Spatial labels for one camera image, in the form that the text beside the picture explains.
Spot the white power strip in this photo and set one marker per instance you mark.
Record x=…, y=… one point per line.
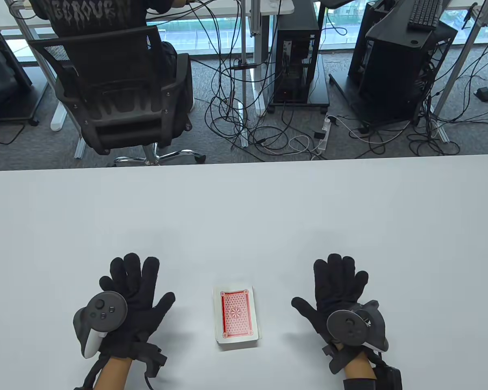
x=324, y=142

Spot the person's left hand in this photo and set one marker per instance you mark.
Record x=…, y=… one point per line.
x=146, y=300

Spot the black foot pedal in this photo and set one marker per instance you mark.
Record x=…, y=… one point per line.
x=483, y=93

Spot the black keyboard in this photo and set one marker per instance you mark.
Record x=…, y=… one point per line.
x=425, y=14

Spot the black tower cart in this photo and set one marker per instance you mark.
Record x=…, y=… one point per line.
x=319, y=89

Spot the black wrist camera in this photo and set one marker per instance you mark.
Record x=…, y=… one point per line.
x=148, y=355
x=341, y=361

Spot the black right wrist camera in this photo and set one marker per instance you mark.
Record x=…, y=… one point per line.
x=341, y=361

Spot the deck of playing cards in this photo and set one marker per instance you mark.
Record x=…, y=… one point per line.
x=236, y=315

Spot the black rolling cabinet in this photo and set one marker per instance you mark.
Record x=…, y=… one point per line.
x=4, y=81

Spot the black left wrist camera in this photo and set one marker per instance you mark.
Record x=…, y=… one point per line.
x=148, y=355

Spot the black power adapter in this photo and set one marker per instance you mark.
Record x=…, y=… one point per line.
x=319, y=134

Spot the black computer tower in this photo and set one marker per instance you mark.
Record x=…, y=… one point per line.
x=297, y=24

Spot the black mesh office chair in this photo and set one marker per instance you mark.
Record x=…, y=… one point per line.
x=118, y=122

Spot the grey right hand controller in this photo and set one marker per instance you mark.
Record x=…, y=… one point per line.
x=345, y=327

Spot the black left forearm sensor unit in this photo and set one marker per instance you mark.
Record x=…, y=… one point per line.
x=83, y=388

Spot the person's left forearm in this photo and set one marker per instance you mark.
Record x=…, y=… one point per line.
x=114, y=375

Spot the aluminium desk frame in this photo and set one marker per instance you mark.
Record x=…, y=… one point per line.
x=455, y=69

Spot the person's right hand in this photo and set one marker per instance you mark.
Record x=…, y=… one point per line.
x=335, y=288

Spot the black equipment stand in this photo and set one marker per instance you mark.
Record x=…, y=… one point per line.
x=390, y=81

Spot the black right forearm battery pack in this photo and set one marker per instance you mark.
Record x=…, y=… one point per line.
x=388, y=380

